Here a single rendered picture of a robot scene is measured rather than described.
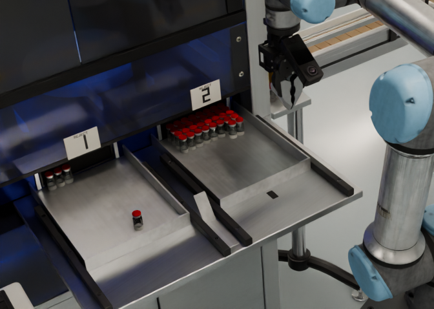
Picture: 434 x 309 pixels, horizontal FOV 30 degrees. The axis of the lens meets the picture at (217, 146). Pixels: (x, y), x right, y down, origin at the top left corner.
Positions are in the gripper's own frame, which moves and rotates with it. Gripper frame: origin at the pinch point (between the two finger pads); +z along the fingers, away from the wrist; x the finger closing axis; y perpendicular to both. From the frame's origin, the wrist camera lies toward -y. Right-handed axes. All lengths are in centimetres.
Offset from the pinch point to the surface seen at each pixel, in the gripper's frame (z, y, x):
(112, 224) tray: 21.3, 12.2, 42.7
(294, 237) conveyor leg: 87, 43, -30
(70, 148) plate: 8, 27, 44
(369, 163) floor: 110, 83, -97
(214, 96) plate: 8.9, 27.4, 4.8
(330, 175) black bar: 19.6, -5.4, -6.6
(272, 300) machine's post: 91, 27, -9
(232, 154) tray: 21.4, 18.2, 6.0
